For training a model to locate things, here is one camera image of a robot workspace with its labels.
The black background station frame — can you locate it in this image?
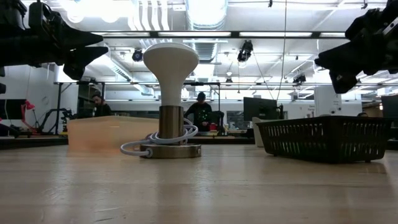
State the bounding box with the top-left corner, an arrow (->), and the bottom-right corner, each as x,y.
54,80 -> 398,133

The silver ventilation duct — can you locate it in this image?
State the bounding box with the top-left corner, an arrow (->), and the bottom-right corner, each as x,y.
185,0 -> 229,31

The thin hanging cable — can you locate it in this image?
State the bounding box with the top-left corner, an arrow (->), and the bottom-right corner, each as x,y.
275,0 -> 289,100

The black mesh basket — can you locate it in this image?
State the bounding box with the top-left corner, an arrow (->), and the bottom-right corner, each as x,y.
256,114 -> 392,164

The black computer monitor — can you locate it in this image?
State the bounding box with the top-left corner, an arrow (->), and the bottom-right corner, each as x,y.
243,96 -> 279,121
381,95 -> 398,118
0,99 -> 27,121

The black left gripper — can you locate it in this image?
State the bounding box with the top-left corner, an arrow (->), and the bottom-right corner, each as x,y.
0,18 -> 109,82

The white pillar with sign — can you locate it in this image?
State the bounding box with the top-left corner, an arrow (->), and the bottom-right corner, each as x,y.
313,85 -> 343,116

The orange translucent plastic bin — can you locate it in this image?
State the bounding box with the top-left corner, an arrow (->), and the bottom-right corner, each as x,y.
67,116 -> 160,153

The person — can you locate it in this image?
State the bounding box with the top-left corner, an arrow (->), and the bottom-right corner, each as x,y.
185,91 -> 216,132
91,94 -> 113,118

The white lamp cable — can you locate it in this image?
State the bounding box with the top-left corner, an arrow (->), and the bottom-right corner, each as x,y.
120,118 -> 199,157

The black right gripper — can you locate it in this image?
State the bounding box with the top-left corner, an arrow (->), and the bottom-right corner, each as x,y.
314,7 -> 398,95

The white mushroom lamp metal base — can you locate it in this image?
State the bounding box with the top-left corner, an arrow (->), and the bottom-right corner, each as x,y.
139,42 -> 202,159

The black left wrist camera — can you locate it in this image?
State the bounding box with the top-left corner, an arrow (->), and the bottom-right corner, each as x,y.
27,1 -> 54,30

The white square column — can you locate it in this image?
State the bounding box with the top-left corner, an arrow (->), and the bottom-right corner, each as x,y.
54,64 -> 81,84

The grey plastic bin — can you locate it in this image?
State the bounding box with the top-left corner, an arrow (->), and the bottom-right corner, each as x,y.
251,116 -> 265,147

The black ceiling spotlight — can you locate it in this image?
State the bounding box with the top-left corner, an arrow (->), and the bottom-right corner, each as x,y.
131,48 -> 145,63
236,39 -> 254,63
292,73 -> 307,85

